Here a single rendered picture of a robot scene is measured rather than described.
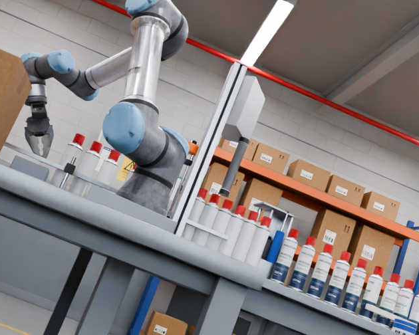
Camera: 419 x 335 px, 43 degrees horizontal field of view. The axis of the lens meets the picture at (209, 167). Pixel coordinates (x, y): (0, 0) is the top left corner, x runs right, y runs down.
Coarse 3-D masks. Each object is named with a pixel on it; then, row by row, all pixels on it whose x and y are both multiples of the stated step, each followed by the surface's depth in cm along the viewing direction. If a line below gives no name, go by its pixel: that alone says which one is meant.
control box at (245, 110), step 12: (252, 84) 176; (240, 96) 176; (252, 96) 178; (240, 108) 174; (252, 108) 181; (228, 120) 174; (240, 120) 174; (252, 120) 185; (228, 132) 181; (240, 132) 177; (252, 132) 188
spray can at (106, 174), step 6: (114, 150) 178; (108, 156) 178; (114, 156) 177; (108, 162) 176; (114, 162) 177; (102, 168) 176; (108, 168) 175; (114, 168) 177; (102, 174) 175; (108, 174) 175; (102, 180) 174; (108, 180) 175
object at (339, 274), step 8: (344, 256) 196; (336, 264) 196; (344, 264) 194; (336, 272) 194; (344, 272) 193; (336, 280) 193; (344, 280) 193; (328, 288) 194; (336, 288) 192; (328, 296) 192; (336, 296) 191; (336, 304) 191
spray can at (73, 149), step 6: (78, 138) 174; (84, 138) 176; (72, 144) 172; (78, 144) 174; (66, 150) 172; (72, 150) 172; (78, 150) 173; (66, 156) 171; (72, 156) 172; (78, 156) 173; (60, 162) 172; (66, 162) 171; (54, 174) 171; (60, 174) 170; (54, 180) 169; (60, 180) 169
